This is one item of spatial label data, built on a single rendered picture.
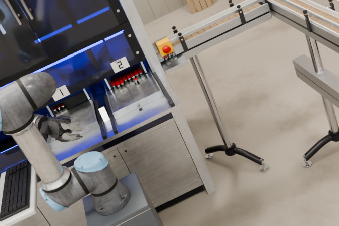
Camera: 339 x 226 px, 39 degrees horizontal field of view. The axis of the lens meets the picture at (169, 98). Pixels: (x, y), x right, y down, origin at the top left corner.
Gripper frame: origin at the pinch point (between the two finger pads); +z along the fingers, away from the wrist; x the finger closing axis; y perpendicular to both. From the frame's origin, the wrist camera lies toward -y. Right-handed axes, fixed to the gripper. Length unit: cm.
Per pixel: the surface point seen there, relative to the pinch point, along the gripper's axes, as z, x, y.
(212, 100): 13, 14, 114
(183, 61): 7, -13, 85
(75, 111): -40, 12, 52
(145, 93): -3, -1, 60
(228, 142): 21, 44, 125
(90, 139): -14.7, 14.9, 28.3
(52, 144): -33.1, 19.2, 23.6
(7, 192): -44, 38, 4
